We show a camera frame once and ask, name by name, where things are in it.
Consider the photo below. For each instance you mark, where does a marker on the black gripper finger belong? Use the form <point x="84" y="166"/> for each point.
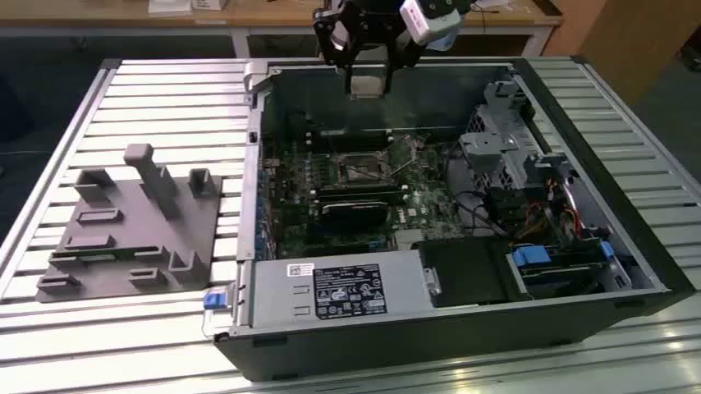
<point x="351" y="80"/>
<point x="388" y="70"/>

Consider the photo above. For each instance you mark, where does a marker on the silver square CPU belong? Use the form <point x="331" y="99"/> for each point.
<point x="367" y="87"/>

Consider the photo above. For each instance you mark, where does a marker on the black CPU socket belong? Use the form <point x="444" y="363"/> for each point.
<point x="363" y="168"/>

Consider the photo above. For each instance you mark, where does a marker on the black drive bay cover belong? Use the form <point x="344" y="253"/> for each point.
<point x="464" y="267"/>

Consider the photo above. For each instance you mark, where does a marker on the grey metal disk cage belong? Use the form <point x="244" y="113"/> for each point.
<point x="482" y="143"/>

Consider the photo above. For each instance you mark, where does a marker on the black graphics card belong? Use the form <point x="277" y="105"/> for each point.
<point x="352" y="211"/>

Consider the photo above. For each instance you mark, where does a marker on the green motherboard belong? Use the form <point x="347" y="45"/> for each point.
<point x="427" y="213"/>

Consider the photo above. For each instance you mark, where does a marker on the white box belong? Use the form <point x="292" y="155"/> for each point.
<point x="169" y="7"/>

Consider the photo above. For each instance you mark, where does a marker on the silver finned heat sink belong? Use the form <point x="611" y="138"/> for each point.
<point x="410" y="238"/>

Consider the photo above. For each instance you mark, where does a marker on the wooden cabinet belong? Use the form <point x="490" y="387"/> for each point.
<point x="629" y="41"/>

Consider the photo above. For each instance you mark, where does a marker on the wooden desk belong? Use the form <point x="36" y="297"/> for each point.
<point x="109" y="18"/>

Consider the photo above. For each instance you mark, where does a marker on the hard disk in blue carrier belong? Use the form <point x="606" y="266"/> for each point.
<point x="531" y="255"/>

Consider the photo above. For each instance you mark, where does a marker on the grey parts rack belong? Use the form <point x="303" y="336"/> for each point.
<point x="136" y="230"/>

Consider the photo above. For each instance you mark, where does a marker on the grey power supply with label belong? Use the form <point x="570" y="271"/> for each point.
<point x="284" y="295"/>

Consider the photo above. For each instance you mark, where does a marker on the blue case latch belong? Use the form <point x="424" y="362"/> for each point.
<point x="216" y="299"/>

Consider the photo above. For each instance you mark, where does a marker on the blue plastic clip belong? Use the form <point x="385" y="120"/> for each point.
<point x="604" y="250"/>

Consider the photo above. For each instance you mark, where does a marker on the black open PC case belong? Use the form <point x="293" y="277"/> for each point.
<point x="383" y="349"/>

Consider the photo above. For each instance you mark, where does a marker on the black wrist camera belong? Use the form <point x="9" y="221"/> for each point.
<point x="337" y="37"/>

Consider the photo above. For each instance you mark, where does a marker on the silver white wrist camera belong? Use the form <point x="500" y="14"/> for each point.
<point x="430" y="20"/>

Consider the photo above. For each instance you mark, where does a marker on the grey metal case bracket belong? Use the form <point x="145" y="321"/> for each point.
<point x="257" y="76"/>

